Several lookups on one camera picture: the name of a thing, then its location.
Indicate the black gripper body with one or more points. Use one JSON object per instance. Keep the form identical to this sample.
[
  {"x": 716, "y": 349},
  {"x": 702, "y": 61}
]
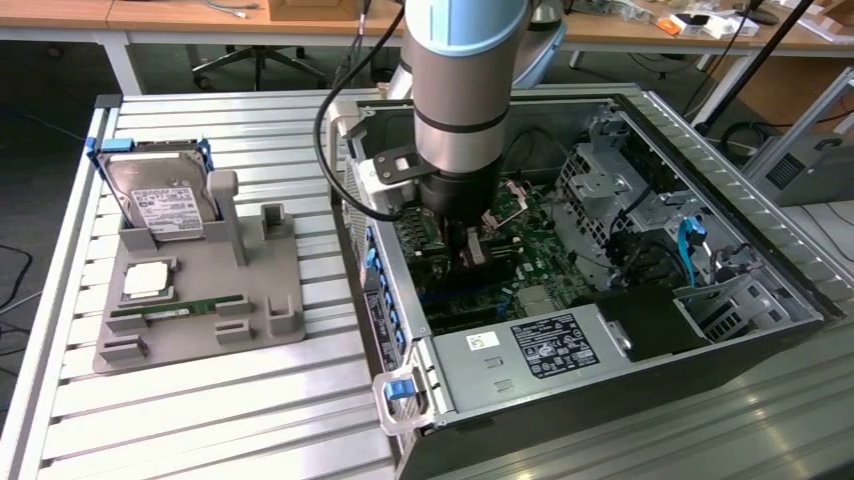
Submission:
[{"x": 461, "y": 197}]

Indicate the graphics card with metal bracket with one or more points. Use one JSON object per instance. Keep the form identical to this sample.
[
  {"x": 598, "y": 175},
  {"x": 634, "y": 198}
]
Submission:
[{"x": 468, "y": 282}]

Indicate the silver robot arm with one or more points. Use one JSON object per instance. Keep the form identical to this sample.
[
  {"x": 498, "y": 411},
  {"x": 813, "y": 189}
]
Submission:
[{"x": 461, "y": 75}]

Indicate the metal socket cover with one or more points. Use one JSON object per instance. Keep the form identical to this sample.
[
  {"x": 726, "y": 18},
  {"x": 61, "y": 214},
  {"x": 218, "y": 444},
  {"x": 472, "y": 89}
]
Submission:
[{"x": 516, "y": 200}]

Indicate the silver disk bay cage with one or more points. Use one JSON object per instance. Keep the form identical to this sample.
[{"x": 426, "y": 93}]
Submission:
[{"x": 594, "y": 185}]

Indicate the green motherboard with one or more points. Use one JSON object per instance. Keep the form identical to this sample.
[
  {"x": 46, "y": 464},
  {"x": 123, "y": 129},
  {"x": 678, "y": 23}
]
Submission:
[{"x": 554, "y": 270}]

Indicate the silver chipset heatsink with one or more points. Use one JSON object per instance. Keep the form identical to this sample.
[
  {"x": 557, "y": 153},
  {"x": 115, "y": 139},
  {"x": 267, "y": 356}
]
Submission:
[{"x": 534, "y": 302}]

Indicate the grey power supply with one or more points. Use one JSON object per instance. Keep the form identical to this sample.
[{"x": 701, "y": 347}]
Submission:
[{"x": 508, "y": 360}]

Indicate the black office chair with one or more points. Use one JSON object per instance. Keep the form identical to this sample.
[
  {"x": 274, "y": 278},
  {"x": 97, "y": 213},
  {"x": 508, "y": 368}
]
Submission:
[{"x": 257, "y": 60}]

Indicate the grey parts rack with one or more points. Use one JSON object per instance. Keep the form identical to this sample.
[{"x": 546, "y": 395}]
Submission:
[{"x": 201, "y": 280}]

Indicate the hard disk in blue caddy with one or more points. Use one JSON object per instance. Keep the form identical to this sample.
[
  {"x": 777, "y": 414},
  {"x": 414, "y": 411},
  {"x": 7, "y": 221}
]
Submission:
[{"x": 167, "y": 200}]

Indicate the open black PC case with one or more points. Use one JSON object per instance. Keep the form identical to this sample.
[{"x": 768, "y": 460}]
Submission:
[{"x": 601, "y": 415}]

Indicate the green RAM stick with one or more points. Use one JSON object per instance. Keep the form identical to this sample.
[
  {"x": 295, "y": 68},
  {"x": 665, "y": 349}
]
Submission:
[{"x": 174, "y": 311}]

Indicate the black and white device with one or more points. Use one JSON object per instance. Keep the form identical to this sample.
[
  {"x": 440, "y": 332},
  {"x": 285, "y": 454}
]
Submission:
[{"x": 690, "y": 24}]

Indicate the silver CPU chip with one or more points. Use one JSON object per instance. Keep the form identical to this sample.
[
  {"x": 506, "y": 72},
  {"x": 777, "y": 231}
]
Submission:
[{"x": 147, "y": 279}]

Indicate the white box device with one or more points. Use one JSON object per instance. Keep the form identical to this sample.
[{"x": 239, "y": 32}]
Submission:
[{"x": 730, "y": 29}]

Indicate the grey machine housing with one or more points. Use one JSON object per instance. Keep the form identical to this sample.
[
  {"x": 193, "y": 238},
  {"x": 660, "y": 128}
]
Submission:
[{"x": 824, "y": 175}]

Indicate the black tripod pole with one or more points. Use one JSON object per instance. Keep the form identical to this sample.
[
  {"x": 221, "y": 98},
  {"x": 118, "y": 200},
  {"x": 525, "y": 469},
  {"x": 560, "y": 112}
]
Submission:
[{"x": 768, "y": 47}]

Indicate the black monitor base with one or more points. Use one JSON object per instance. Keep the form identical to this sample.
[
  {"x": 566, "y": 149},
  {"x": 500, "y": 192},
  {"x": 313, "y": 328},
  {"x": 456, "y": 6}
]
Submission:
[{"x": 757, "y": 15}]

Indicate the wooden desk with white legs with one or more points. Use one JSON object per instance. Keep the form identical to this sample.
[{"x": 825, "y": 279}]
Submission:
[
  {"x": 67, "y": 20},
  {"x": 795, "y": 40}
]

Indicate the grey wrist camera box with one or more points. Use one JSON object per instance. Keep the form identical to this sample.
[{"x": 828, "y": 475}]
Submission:
[{"x": 394, "y": 167}]

